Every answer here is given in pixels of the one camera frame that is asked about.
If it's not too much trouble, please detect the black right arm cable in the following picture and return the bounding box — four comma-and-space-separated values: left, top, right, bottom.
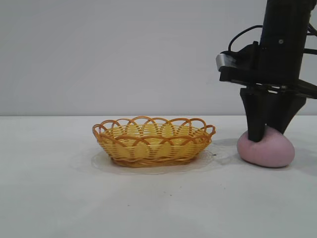
227, 24, 264, 53

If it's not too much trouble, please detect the yellow woven wicker basket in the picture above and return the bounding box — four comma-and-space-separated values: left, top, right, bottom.
92, 115, 216, 168

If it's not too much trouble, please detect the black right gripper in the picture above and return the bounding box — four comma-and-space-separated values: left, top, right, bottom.
218, 36, 317, 142

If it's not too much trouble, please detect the pink peach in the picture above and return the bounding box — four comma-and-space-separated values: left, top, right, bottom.
237, 124, 296, 170

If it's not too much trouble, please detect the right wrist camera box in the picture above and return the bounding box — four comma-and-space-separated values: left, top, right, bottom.
215, 41, 260, 72

